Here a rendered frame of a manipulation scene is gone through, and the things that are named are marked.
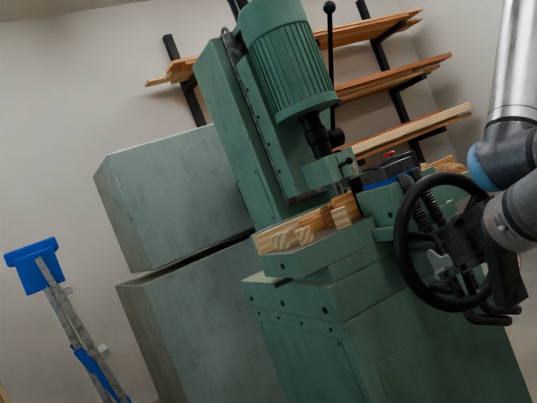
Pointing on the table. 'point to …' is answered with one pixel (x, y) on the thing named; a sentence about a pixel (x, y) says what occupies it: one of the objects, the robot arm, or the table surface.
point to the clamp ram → (356, 189)
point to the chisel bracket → (327, 171)
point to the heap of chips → (451, 168)
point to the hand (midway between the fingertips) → (441, 277)
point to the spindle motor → (286, 58)
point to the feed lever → (336, 138)
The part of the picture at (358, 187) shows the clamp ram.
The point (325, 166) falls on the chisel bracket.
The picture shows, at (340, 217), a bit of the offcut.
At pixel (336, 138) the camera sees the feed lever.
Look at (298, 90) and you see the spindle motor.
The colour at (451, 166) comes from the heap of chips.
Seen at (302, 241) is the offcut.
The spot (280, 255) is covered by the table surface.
